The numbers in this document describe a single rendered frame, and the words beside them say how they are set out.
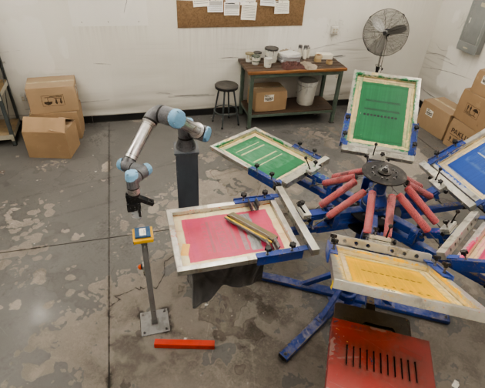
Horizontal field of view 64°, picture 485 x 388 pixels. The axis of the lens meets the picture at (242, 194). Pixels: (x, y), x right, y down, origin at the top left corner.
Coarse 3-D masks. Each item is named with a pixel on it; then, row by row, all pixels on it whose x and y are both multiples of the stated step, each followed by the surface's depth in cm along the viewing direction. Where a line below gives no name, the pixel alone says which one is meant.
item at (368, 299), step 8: (368, 296) 227; (336, 304) 218; (344, 304) 218; (368, 304) 222; (336, 312) 214; (344, 312) 214; (352, 312) 215; (360, 312) 215; (368, 312) 215; (376, 312) 215; (352, 320) 210; (360, 320) 210; (368, 320) 211; (376, 320) 211; (384, 320) 211; (392, 320) 211; (400, 320) 212; (408, 320) 212; (400, 328) 208; (408, 328) 208
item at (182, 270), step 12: (216, 204) 279; (228, 204) 279; (240, 204) 281; (252, 204) 284; (264, 204) 287; (276, 204) 282; (168, 216) 265; (276, 216) 276; (288, 228) 262; (180, 264) 231; (204, 264) 232; (216, 264) 232; (228, 264) 234; (240, 264) 237
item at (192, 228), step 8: (208, 216) 273; (216, 216) 273; (224, 216) 274; (256, 216) 275; (264, 216) 276; (184, 224) 265; (192, 224) 265; (232, 224) 267; (256, 224) 269; (264, 224) 269; (272, 224) 270; (184, 232) 258; (192, 232) 259; (200, 232) 259
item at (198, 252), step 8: (240, 232) 261; (272, 232) 262; (192, 240) 253; (200, 240) 253; (240, 240) 255; (248, 240) 255; (280, 240) 257; (192, 248) 247; (200, 248) 247; (240, 248) 249; (248, 248) 250; (264, 248) 250; (272, 248) 251; (280, 248) 251; (192, 256) 241; (200, 256) 242; (208, 256) 242; (216, 256) 242; (224, 256) 243
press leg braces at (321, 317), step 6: (318, 276) 336; (324, 276) 331; (330, 276) 329; (300, 282) 346; (306, 282) 341; (312, 282) 339; (318, 282) 337; (336, 294) 316; (330, 300) 316; (384, 300) 329; (330, 306) 315; (390, 306) 329; (324, 312) 316; (318, 318) 316; (324, 318) 317
